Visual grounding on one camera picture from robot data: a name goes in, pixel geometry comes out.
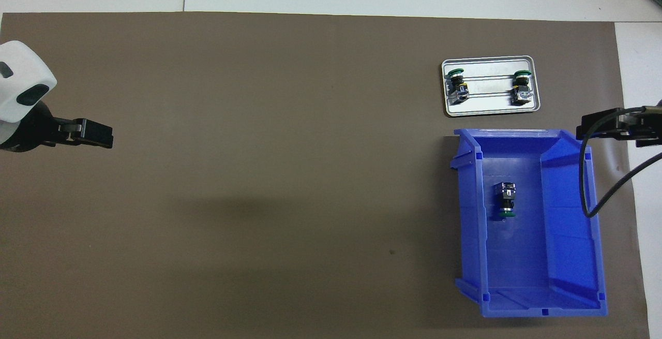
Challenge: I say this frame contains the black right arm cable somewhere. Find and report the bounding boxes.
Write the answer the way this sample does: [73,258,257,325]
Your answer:
[579,109,662,218]

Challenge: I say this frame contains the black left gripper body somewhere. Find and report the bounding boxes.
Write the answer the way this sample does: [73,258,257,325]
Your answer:
[0,102,73,152]

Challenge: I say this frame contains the green push button switch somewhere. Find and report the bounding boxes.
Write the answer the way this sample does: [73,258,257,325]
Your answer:
[492,181,518,221]
[511,70,533,106]
[446,69,470,104]

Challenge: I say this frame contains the blue plastic storage bin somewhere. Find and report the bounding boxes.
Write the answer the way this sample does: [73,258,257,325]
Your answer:
[449,128,608,318]

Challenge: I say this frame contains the silver metal tray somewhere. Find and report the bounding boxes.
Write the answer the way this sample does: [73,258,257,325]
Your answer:
[441,55,541,117]

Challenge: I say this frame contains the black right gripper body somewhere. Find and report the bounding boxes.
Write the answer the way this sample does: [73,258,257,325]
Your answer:
[636,98,662,148]

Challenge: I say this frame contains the brown table mat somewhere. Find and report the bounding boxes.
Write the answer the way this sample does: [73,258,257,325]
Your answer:
[0,12,651,339]

